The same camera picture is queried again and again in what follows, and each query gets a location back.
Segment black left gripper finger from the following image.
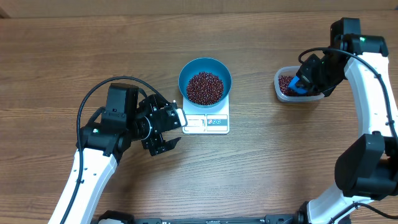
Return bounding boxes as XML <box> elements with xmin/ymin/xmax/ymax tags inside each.
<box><xmin>149</xmin><ymin>94</ymin><xmax>170</xmax><ymax>109</ymax></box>
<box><xmin>161</xmin><ymin>137</ymin><xmax>181</xmax><ymax>152</ymax></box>

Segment blue plastic scoop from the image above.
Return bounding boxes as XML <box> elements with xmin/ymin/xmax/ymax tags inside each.
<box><xmin>288</xmin><ymin>76</ymin><xmax>308</xmax><ymax>95</ymax></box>

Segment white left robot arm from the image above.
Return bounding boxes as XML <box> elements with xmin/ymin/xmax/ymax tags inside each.
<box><xmin>49</xmin><ymin>83</ymin><xmax>187</xmax><ymax>223</ymax></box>

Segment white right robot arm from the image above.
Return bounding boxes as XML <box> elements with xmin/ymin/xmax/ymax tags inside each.
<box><xmin>290</xmin><ymin>17</ymin><xmax>397</xmax><ymax>223</ymax></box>

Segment blue metal bowl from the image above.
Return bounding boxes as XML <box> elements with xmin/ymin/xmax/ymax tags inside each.
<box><xmin>178</xmin><ymin>57</ymin><xmax>233</xmax><ymax>108</ymax></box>

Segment white digital kitchen scale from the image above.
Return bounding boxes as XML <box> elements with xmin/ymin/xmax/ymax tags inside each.
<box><xmin>182</xmin><ymin>95</ymin><xmax>230</xmax><ymax>134</ymax></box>

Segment clear plastic bean container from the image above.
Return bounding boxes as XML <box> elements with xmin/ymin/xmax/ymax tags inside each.
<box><xmin>274</xmin><ymin>66</ymin><xmax>324</xmax><ymax>103</ymax></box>

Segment red adzuki beans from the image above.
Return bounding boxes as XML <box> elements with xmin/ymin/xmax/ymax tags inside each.
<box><xmin>185</xmin><ymin>71</ymin><xmax>321</xmax><ymax>106</ymax></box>

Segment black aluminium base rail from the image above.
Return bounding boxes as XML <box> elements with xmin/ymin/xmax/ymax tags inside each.
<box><xmin>93</xmin><ymin>210</ymin><xmax>312</xmax><ymax>224</ymax></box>

